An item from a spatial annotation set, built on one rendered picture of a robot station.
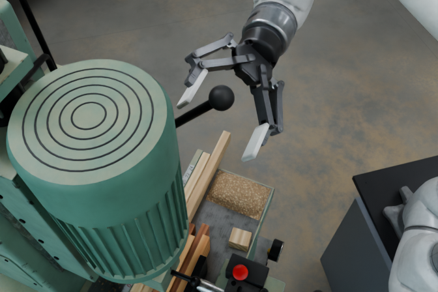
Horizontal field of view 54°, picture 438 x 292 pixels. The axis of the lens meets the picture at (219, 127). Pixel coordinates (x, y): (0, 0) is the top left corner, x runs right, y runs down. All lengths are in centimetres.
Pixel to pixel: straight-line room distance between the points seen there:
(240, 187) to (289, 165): 116
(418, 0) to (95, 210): 57
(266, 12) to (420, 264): 68
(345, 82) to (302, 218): 90
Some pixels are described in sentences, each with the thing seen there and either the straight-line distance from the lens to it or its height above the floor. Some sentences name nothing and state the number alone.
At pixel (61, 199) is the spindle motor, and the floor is 148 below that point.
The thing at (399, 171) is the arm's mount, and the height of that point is 62.
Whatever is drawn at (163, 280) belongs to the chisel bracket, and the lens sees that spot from 84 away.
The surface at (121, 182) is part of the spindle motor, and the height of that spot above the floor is 150.
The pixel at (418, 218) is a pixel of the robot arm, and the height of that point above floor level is 82.
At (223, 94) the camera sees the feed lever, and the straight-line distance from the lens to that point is 56.
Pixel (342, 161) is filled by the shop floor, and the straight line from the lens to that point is 226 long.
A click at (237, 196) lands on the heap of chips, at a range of 104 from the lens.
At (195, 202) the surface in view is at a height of 94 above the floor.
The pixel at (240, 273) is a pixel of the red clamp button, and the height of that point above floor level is 103.
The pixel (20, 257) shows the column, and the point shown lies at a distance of 85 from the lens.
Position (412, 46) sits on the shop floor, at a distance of 294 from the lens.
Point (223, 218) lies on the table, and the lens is 105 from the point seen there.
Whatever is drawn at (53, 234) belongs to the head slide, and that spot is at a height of 125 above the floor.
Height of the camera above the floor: 187
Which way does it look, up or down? 55 degrees down
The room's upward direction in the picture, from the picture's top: straight up
